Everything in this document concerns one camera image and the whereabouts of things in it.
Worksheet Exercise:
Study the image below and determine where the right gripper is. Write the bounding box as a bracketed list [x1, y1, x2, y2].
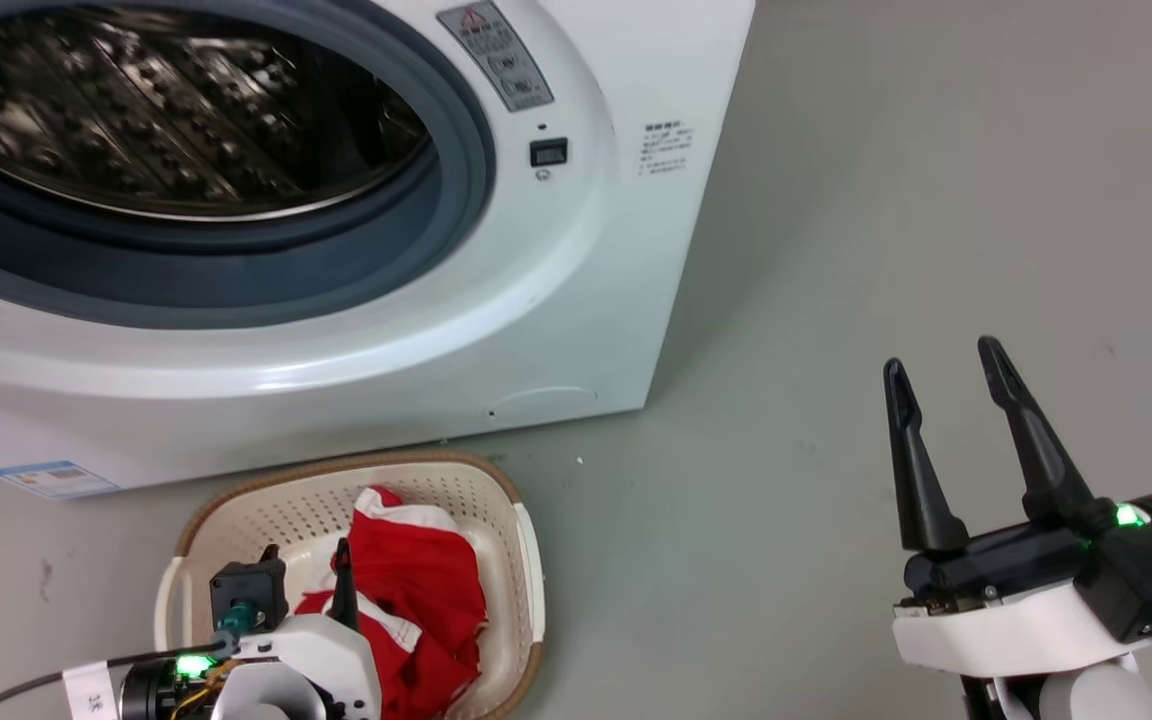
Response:
[883, 335, 1152, 679]

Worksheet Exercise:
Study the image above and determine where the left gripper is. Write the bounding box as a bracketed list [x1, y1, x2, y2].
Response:
[121, 538, 382, 720]

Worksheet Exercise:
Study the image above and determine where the red and white garment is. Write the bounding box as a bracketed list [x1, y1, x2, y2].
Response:
[293, 486, 489, 720]

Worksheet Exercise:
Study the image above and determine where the cream plastic laundry basket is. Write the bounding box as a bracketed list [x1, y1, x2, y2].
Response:
[154, 450, 547, 720]

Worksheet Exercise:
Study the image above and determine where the stainless steel washing machine drum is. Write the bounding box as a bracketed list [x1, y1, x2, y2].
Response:
[0, 5, 434, 223]

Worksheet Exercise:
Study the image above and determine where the blue energy label sticker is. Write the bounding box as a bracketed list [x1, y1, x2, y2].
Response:
[0, 460, 122, 499]

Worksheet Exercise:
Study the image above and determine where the round white filter cover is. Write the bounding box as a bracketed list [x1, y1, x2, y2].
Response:
[486, 386, 599, 421]

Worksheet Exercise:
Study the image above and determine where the grey rubber door gasket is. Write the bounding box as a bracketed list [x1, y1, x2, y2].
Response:
[0, 0, 497, 331]

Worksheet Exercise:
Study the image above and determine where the white front-load washing machine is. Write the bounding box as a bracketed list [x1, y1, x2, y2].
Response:
[0, 0, 757, 493]

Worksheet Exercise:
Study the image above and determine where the grey warning sticker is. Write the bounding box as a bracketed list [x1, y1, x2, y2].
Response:
[436, 0, 555, 113]

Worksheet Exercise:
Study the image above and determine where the white cable tag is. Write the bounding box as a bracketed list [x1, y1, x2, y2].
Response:
[63, 662, 113, 719]

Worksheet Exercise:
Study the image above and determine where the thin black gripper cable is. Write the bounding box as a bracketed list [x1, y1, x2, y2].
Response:
[0, 648, 227, 720]

